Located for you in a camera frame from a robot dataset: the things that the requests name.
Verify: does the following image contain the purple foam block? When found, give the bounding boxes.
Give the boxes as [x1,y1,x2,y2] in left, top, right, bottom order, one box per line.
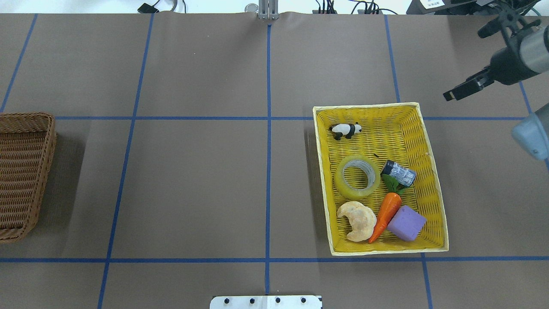
[386,205,427,241]

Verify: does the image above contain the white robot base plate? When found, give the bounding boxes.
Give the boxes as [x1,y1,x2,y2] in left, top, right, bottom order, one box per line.
[209,295,323,309]

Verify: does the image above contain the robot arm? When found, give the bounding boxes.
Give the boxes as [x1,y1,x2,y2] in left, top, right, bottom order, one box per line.
[443,0,549,161]

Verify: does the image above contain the toy croissant bread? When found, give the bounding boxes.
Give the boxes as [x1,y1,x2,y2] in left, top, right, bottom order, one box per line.
[337,201,377,242]

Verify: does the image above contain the yellow woven basket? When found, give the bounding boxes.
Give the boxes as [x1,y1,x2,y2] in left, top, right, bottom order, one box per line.
[312,103,449,256]

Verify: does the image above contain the orange toy carrot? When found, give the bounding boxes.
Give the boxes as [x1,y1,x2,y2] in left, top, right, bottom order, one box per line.
[368,174,406,244]

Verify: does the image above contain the brown wicker basket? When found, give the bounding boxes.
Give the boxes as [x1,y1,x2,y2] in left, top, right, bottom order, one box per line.
[0,112,57,244]

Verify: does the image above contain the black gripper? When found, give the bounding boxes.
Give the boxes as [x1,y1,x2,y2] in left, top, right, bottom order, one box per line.
[443,4,542,101]

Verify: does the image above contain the yellow-green tape roll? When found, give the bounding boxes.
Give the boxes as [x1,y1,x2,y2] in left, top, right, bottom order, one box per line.
[333,155,381,201]

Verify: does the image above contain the panda toy figure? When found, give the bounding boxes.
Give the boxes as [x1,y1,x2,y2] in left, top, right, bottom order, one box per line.
[329,122,362,141]

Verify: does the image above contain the metal clamp bracket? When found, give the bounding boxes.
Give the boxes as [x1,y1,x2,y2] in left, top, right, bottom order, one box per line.
[257,0,280,20]

